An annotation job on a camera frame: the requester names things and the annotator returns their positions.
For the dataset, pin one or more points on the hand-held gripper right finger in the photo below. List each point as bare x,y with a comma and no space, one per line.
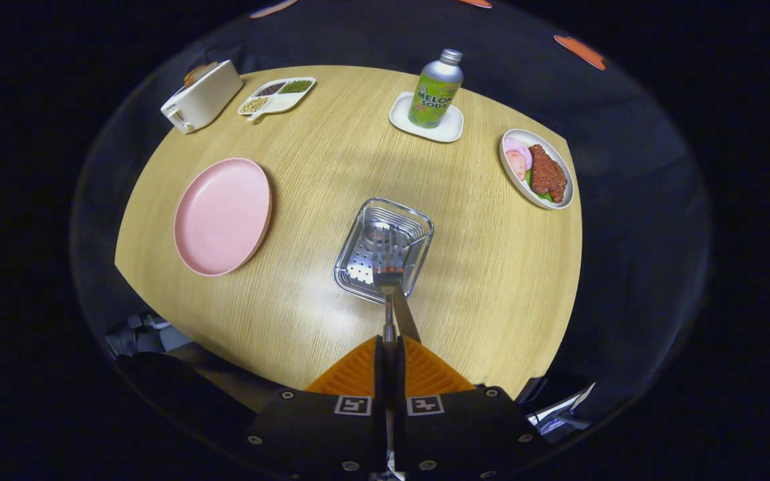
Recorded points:
402,374

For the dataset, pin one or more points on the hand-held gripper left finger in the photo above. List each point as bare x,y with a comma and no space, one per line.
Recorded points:
378,374

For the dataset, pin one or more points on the metal cutlery drainer holder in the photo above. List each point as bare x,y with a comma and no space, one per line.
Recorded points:
358,267

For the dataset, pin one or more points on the white oval food plate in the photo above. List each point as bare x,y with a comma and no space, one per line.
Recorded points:
513,184

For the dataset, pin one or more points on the pink round plate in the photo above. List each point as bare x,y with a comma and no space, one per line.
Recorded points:
221,217

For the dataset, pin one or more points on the green lettuce leaf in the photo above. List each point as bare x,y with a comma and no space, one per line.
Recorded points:
544,196

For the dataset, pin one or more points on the pink ham slice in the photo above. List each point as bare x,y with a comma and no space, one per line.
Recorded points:
517,145
515,166

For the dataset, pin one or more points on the white square coaster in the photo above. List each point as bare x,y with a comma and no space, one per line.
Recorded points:
448,130

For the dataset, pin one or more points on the brown meat patty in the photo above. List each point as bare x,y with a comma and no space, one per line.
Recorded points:
549,174

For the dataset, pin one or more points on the green soda bottle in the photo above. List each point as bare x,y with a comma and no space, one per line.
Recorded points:
433,93

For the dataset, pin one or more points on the white divided dish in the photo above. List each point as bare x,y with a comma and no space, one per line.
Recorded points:
288,101

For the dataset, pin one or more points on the pile of yellow soybeans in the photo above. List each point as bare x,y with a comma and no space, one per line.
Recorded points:
254,105

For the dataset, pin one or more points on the pile of green beans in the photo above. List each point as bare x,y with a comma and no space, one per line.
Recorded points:
297,86

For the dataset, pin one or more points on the pile of black beans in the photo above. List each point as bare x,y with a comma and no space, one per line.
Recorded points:
270,88

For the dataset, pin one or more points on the white toaster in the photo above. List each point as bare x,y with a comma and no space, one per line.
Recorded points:
204,100

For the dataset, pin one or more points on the black backdrop cloth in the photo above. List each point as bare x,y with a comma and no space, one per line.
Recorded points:
358,33

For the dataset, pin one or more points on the toasted bread slices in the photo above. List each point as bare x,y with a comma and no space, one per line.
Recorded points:
199,72

